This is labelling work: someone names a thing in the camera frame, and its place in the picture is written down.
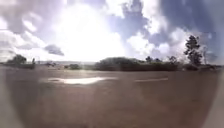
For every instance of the dark hedge bank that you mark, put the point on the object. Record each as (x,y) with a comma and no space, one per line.
(133,64)

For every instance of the group of trees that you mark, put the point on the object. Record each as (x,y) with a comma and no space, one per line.
(18,60)

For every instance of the tall dark tree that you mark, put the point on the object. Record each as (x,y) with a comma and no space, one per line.
(192,50)

